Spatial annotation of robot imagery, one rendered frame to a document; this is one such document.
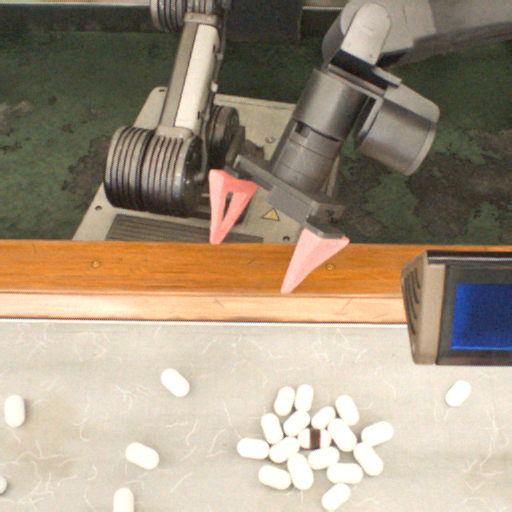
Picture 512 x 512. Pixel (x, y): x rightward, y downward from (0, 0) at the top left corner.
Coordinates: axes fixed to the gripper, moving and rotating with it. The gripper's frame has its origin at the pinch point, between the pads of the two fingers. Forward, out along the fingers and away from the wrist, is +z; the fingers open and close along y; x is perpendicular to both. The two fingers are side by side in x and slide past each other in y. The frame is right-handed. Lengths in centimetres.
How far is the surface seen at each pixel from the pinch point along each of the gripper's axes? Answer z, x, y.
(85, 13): -1, -131, 180
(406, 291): -8.7, 12.3, -18.5
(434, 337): -7.8, 15.3, -22.4
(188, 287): 10.9, -9.7, 11.4
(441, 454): 10.5, -14.1, -24.0
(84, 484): 28.5, 7.7, 1.9
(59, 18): 6, -128, 188
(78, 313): 19.5, -2.2, 19.7
